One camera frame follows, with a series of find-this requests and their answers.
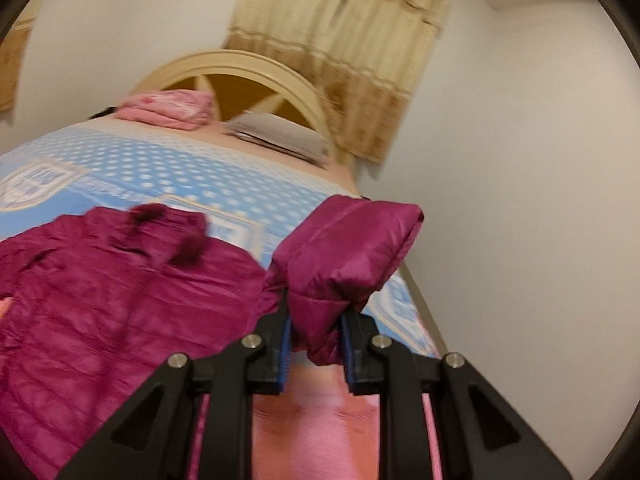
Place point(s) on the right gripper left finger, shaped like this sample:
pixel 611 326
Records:
pixel 192 411

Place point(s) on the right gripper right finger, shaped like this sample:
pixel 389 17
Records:
pixel 439 418

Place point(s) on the magenta puffer jacket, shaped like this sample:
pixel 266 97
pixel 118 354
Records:
pixel 91 304

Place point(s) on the blue pink patterned bed blanket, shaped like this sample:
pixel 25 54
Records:
pixel 210 185

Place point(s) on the folded pink blanket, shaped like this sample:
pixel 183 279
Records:
pixel 180 109

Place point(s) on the grey striped pillow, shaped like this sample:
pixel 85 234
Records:
pixel 281 135

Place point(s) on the cream arched wooden headboard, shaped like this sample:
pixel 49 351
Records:
pixel 241 81

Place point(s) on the side beige gold curtain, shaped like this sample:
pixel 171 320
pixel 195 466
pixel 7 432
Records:
pixel 12 52

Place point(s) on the beige gold window curtain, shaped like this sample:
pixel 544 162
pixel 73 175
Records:
pixel 364 57

